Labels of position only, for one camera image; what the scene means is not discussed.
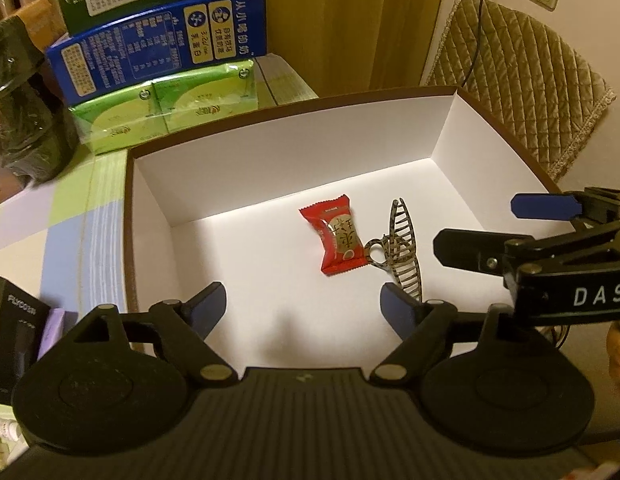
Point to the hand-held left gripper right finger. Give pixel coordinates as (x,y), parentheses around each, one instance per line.
(394,306)

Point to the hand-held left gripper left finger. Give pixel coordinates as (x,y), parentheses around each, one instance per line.
(210,306)

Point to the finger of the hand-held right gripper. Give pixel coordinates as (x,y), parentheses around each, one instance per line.
(542,206)
(469,250)

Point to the brown patterned hair claw clip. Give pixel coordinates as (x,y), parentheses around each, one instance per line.
(387,262)

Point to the red candy packet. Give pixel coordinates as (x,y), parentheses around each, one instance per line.
(336,240)

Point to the brown cardboard box white inside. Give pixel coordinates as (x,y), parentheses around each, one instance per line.
(270,170)

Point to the tan quilted chair cushion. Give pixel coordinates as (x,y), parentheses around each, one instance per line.
(519,75)

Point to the purple small box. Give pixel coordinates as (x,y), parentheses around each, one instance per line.
(57,330)

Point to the black product box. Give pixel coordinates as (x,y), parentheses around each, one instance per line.
(15,340)

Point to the wooden door panel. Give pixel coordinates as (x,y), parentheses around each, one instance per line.
(340,20)

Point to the black plastic-wrapped pot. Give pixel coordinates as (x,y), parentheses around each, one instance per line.
(25,110)

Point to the blue carton box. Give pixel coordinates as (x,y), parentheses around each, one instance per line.
(140,45)

